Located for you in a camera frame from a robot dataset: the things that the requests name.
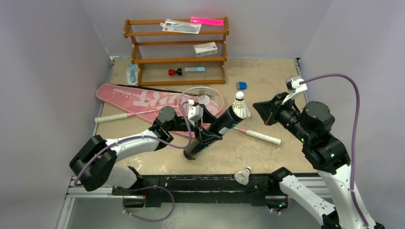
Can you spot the light blue glue stick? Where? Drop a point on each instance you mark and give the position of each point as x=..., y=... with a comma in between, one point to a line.
x=194, y=69

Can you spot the pink flat ruler package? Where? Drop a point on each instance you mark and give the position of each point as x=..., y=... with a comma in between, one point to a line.
x=207, y=21

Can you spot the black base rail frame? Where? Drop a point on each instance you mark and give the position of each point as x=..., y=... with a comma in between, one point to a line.
x=260, y=191

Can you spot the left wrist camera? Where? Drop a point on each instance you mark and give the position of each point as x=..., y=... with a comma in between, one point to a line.
x=195, y=111

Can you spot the white feather shuttlecock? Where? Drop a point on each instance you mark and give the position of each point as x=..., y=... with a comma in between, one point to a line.
x=239, y=107
x=242, y=176

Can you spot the blue grey eraser block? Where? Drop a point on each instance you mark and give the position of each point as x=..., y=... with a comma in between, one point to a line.
x=241, y=86

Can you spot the clear plastic blister package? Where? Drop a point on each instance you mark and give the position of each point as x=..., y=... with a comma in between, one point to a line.
x=180, y=27

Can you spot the wooden three-tier shelf rack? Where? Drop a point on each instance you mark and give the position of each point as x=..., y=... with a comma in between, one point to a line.
x=141, y=60

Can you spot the pink badminton racket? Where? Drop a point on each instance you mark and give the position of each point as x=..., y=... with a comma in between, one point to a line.
x=215, y=108
x=174, y=100

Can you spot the light blue packaged item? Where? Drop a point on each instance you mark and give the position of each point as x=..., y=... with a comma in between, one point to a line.
x=132, y=71

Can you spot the black shuttlecock tube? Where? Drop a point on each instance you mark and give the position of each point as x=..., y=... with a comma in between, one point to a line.
x=225, y=122

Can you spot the pink racket cover bag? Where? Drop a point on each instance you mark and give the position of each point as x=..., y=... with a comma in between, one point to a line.
x=132, y=99

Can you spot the white red small box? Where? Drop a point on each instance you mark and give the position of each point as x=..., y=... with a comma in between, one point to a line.
x=205, y=49

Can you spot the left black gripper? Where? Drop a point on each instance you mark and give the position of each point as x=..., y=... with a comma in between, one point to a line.
x=202, y=135

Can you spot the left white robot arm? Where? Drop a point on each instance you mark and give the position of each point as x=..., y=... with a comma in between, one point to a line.
x=94, y=164

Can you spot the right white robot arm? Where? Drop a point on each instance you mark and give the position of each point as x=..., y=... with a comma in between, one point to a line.
x=327, y=155

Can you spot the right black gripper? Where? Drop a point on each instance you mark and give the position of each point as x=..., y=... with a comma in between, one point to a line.
x=273, y=111

